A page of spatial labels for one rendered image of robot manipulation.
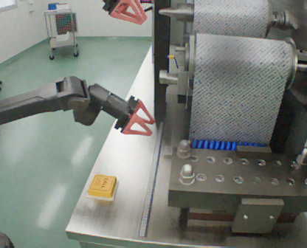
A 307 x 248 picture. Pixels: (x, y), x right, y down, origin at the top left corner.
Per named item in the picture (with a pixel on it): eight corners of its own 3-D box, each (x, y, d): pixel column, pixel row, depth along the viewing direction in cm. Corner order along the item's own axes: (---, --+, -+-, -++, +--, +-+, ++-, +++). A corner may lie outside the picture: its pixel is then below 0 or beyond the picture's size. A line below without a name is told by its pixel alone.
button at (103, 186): (95, 178, 76) (94, 173, 75) (116, 181, 76) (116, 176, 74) (88, 195, 70) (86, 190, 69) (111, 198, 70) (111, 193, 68)
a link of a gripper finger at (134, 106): (145, 140, 72) (117, 123, 71) (148, 126, 78) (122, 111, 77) (158, 124, 69) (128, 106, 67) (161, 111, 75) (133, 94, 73)
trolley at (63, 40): (52, 49, 540) (45, 4, 487) (77, 46, 555) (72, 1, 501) (49, 61, 466) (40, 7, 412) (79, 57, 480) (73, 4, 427)
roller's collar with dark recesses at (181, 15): (176, 20, 87) (177, 1, 84) (192, 21, 87) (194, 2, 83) (176, 23, 82) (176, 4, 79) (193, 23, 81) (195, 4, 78)
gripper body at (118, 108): (119, 131, 68) (94, 118, 67) (126, 113, 77) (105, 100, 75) (130, 115, 65) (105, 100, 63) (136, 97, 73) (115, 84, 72)
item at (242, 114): (188, 141, 73) (193, 81, 63) (267, 145, 70) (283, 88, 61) (188, 142, 72) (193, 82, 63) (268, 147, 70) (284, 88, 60)
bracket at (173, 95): (164, 147, 90) (166, 65, 74) (181, 149, 89) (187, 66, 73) (162, 156, 86) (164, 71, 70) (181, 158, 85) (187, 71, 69)
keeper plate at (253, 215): (231, 225, 60) (240, 196, 54) (268, 226, 59) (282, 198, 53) (232, 234, 58) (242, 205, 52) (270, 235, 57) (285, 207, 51)
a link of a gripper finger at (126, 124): (144, 147, 70) (114, 130, 68) (147, 132, 76) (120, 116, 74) (157, 131, 66) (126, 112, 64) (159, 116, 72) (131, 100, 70)
